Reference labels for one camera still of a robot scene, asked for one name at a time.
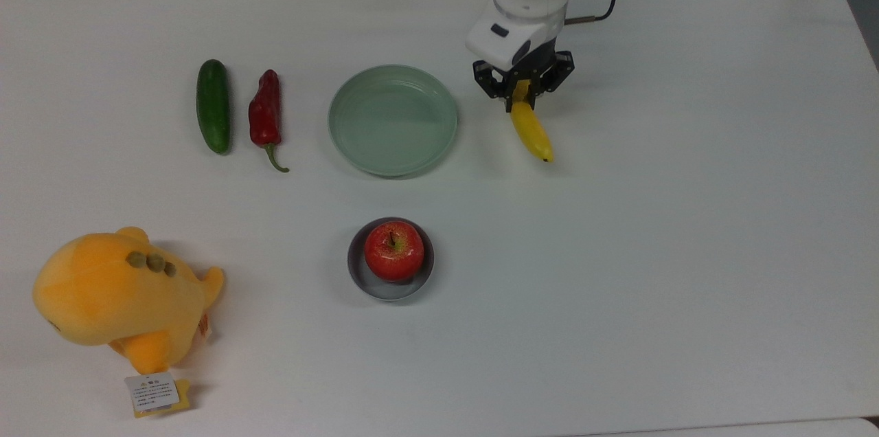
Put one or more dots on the red chili pepper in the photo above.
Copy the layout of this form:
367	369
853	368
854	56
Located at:
266	110

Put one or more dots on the grey bowl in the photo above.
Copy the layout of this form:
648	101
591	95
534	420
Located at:
357	273

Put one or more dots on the yellow cardboard tag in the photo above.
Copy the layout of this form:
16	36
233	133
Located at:
180	404

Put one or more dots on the white paper label tag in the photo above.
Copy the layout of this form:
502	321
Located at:
152	391

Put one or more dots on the red apple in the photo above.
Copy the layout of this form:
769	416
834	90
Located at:
393	251

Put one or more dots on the yellow banana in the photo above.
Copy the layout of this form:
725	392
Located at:
532	131

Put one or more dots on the pale green plastic plate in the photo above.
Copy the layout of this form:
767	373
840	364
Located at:
392	121

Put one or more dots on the orange plush toy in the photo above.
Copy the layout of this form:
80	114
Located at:
110	293

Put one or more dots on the green cucumber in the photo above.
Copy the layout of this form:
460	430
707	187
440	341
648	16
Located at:
213	106

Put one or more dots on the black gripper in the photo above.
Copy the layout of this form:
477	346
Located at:
546	69

